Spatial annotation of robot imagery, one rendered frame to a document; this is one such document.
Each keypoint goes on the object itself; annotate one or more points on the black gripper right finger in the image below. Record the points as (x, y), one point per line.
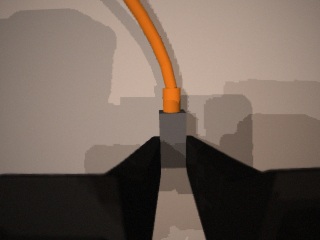
(238, 202)

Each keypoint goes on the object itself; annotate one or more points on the grey plug with orange cable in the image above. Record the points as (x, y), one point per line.
(172, 119)

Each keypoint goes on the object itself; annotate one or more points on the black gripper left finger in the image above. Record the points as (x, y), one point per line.
(119, 206)

